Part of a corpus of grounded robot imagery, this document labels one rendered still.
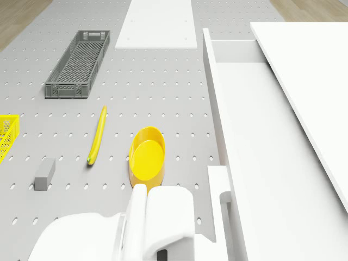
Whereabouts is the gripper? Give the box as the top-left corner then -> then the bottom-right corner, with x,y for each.
121,183 -> 218,261

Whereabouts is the white drawer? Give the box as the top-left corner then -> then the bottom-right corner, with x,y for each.
202,28 -> 348,261

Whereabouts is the yellow bowl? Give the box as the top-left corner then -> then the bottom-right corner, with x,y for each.
128,126 -> 166,189

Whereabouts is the banana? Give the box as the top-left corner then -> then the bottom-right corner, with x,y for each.
86,105 -> 107,166

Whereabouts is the grey cube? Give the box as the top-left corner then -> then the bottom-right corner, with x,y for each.
34,158 -> 56,191

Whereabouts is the dark grey basket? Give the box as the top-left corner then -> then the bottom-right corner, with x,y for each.
45,29 -> 111,99

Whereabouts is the yellow basket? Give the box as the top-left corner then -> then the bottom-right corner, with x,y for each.
0,115 -> 20,165

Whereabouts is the white board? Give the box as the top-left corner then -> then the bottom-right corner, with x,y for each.
115,0 -> 198,49

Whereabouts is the white cabinet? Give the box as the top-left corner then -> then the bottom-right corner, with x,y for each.
250,21 -> 348,214

